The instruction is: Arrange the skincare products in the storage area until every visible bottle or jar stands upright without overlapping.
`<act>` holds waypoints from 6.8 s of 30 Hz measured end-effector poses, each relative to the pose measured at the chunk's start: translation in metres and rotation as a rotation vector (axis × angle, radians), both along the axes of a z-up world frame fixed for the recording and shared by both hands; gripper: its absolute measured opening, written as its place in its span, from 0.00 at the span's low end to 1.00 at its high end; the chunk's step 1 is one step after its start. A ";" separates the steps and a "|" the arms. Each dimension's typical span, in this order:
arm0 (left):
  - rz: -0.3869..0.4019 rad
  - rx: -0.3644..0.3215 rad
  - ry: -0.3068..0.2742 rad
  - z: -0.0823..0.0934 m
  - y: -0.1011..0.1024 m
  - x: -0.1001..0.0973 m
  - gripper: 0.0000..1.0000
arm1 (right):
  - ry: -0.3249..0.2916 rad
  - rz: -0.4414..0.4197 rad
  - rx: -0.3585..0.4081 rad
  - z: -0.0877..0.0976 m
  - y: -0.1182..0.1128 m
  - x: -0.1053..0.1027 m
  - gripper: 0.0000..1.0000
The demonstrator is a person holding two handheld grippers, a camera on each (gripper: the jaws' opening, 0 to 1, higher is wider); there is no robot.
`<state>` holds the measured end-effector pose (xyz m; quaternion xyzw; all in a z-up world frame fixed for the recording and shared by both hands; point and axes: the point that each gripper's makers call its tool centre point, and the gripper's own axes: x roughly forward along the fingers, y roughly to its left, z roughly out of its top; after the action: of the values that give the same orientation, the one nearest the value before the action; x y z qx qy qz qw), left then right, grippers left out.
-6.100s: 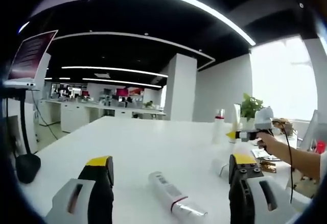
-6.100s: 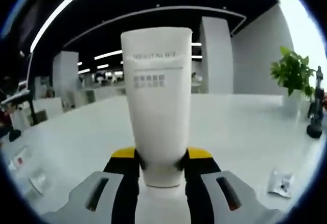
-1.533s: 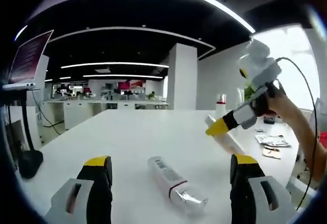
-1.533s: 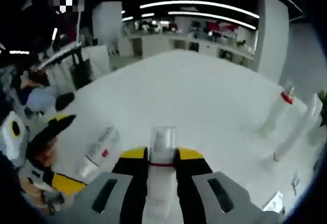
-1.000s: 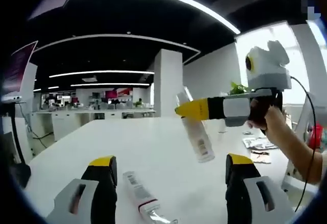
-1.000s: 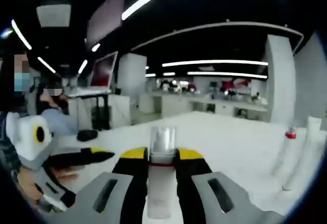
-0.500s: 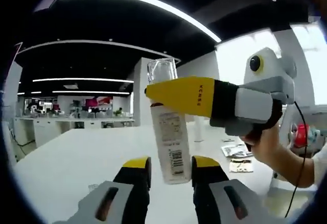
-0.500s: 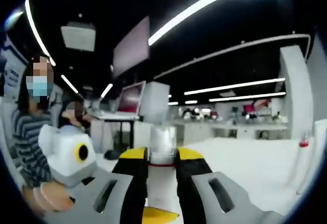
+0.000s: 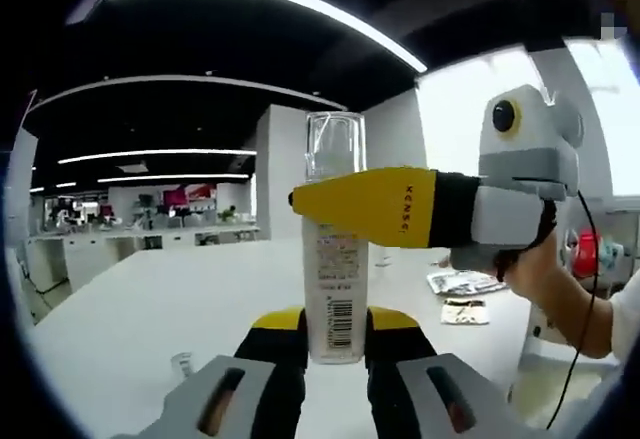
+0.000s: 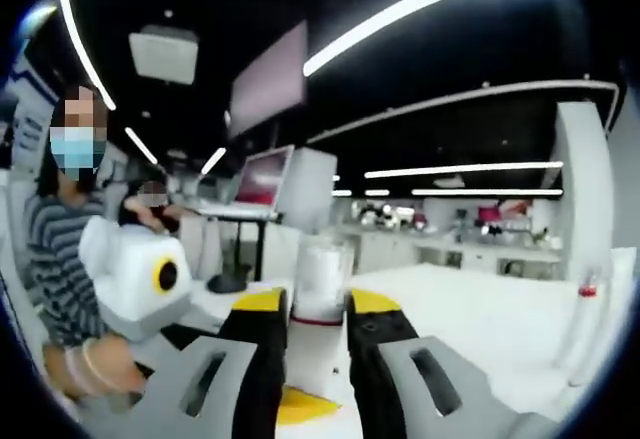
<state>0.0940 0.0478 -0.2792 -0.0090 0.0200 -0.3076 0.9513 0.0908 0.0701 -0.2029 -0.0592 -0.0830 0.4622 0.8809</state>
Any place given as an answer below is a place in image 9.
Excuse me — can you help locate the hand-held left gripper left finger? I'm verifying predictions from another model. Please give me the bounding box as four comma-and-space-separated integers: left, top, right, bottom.
114, 306, 309, 439

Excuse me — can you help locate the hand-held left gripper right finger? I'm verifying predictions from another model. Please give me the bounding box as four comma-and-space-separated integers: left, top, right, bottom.
364, 307, 549, 439

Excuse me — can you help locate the clear-capped skincare bottle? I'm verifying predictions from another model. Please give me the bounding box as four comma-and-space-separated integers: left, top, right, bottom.
301, 111, 371, 366

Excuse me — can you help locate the gold skincare sachet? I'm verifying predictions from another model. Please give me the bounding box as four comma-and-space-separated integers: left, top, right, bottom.
441, 297, 491, 327

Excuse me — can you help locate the person's right hand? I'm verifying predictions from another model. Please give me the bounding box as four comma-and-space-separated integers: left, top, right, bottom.
494, 231, 574, 308

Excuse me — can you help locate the red container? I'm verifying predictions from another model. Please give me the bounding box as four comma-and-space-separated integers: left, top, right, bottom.
573, 228, 601, 279

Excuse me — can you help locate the white office chair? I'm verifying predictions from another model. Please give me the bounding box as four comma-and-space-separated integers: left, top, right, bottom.
519, 303, 619, 378

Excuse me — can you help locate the person's white coat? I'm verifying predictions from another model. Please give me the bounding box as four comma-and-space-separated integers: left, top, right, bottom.
606, 268, 640, 365

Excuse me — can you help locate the straight ceiling light strip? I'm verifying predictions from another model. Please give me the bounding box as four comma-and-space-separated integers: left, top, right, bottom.
97, 173, 251, 184
57, 148, 254, 165

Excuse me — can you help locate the white background workbench row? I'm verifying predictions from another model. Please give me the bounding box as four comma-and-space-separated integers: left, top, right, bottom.
27, 223, 261, 290

